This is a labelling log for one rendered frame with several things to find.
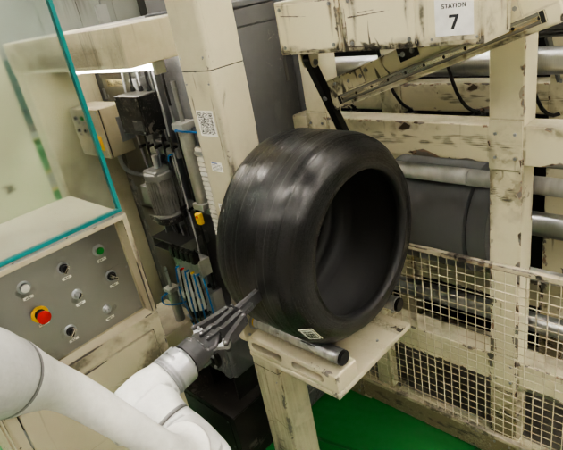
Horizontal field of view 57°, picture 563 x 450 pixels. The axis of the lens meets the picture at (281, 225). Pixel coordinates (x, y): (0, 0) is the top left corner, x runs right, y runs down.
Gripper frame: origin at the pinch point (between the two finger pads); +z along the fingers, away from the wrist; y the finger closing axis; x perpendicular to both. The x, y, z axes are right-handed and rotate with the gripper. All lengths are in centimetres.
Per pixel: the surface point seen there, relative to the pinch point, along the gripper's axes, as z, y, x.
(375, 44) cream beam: 56, -9, -42
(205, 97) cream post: 30, 30, -39
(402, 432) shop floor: 55, 11, 124
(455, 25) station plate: 57, -30, -45
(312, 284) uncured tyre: 11.2, -11.3, -0.8
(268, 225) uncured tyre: 10.3, -3.6, -16.7
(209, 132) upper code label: 28, 32, -29
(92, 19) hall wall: 551, 1062, 12
